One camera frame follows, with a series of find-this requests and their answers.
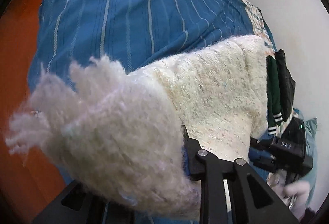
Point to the dark green striped garment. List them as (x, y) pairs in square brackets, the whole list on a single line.
[(273, 96)]

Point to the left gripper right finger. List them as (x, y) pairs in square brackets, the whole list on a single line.
[(232, 192)]

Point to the black folded garment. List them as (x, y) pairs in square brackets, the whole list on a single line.
[(286, 85)]

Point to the plaid checked bed cover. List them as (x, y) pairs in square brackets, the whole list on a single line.
[(259, 26)]

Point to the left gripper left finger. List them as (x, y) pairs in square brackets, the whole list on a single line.
[(74, 205)]

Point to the blue striped bed sheet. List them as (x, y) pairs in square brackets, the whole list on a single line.
[(134, 32)]

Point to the white fluffy sweater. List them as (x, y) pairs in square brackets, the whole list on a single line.
[(121, 134)]

